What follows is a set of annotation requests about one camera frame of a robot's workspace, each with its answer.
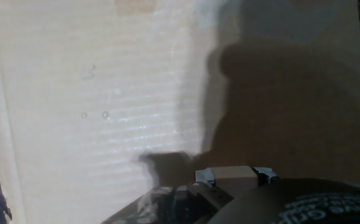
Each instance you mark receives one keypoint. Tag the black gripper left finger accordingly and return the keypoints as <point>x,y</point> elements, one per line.
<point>204,176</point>

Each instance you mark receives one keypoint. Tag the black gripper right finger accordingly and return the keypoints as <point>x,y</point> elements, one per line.
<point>265,174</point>

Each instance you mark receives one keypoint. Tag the brown cardboard sheet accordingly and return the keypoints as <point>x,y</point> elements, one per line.
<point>89,93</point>

